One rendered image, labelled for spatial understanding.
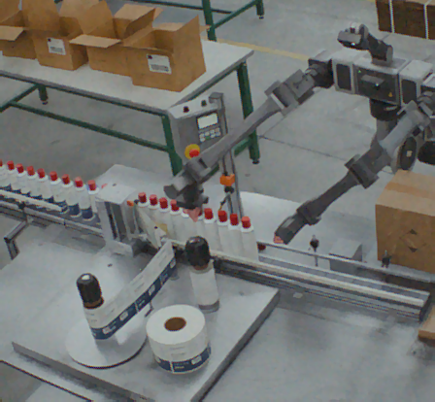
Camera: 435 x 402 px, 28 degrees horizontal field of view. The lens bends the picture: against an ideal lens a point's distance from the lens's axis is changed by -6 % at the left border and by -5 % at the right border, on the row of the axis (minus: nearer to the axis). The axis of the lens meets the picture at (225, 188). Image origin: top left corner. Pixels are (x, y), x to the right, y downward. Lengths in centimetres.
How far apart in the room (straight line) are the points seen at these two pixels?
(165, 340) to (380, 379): 73
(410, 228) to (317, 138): 267
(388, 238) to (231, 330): 68
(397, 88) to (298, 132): 269
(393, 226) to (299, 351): 58
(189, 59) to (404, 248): 210
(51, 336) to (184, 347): 60
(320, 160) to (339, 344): 265
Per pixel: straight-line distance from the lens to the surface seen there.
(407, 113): 308
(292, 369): 305
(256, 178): 553
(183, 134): 326
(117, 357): 314
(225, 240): 342
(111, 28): 556
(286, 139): 588
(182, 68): 493
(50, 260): 379
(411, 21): 718
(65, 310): 342
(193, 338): 295
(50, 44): 558
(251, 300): 327
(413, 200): 327
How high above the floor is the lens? 301
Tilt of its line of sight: 33 degrees down
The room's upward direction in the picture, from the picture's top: 10 degrees counter-clockwise
